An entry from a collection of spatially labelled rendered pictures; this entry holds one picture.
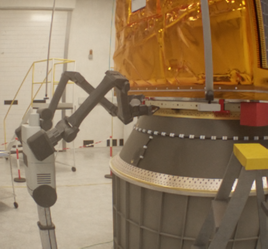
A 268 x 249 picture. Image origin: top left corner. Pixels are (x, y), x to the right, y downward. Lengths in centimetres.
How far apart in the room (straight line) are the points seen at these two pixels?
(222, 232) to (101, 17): 975
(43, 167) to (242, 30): 138
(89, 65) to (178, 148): 820
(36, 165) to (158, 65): 129
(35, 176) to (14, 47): 799
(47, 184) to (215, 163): 105
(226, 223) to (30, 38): 894
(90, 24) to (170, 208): 879
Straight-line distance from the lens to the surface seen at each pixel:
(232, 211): 120
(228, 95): 184
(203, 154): 200
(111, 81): 153
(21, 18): 973
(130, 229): 245
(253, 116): 174
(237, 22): 177
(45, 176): 172
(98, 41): 1031
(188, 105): 212
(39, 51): 959
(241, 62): 170
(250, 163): 114
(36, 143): 150
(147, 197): 216
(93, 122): 1014
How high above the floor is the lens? 174
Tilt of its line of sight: 3 degrees down
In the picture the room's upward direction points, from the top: 1 degrees clockwise
